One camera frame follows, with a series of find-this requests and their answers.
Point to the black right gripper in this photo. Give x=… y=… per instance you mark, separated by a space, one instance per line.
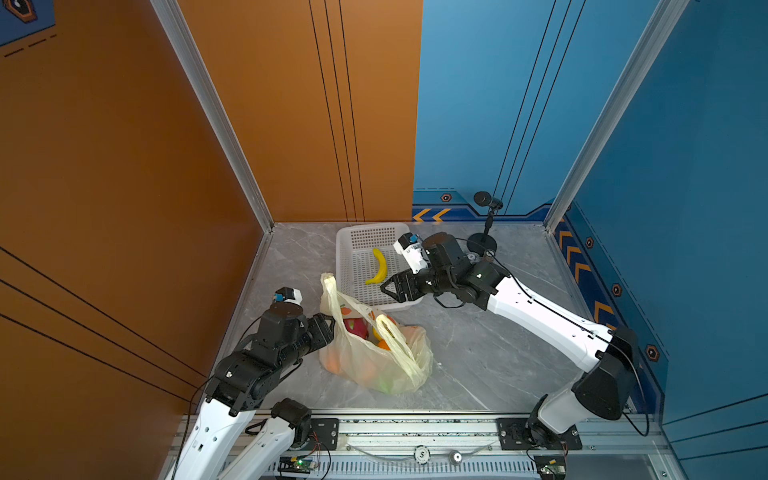
x=404 y=278

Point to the aluminium corner post right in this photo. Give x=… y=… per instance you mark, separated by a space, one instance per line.
x=652 y=40

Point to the pink dragon fruit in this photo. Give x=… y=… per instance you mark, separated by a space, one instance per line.
x=357 y=326

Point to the yellow banana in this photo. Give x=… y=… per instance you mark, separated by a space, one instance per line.
x=382 y=271

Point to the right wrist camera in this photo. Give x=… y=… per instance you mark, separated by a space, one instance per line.
x=409 y=246

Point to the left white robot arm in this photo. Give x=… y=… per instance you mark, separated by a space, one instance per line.
x=237 y=389

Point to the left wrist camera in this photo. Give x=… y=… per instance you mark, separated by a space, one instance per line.
x=288 y=295

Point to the translucent printed plastic bag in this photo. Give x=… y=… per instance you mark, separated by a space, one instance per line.
x=405 y=368

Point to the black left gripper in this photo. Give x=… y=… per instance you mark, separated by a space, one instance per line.
x=322 y=331

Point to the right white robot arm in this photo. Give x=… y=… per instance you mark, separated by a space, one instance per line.
x=606 y=357

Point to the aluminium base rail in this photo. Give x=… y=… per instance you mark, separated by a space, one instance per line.
x=425 y=444

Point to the aluminium corner post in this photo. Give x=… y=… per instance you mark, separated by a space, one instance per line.
x=652 y=40
x=175 y=26

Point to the black microphone stand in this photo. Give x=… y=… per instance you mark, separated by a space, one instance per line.
x=483 y=243

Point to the white perforated plastic basket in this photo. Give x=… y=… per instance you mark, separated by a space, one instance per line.
x=355 y=262

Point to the green circuit board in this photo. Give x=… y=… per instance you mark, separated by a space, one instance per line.
x=296 y=465

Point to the small black box on rail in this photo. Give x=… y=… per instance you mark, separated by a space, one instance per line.
x=551 y=467

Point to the aluminium corner post left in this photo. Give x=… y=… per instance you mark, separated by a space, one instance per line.
x=175 y=26

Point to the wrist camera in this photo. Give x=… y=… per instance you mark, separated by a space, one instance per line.
x=409 y=246
x=288 y=295

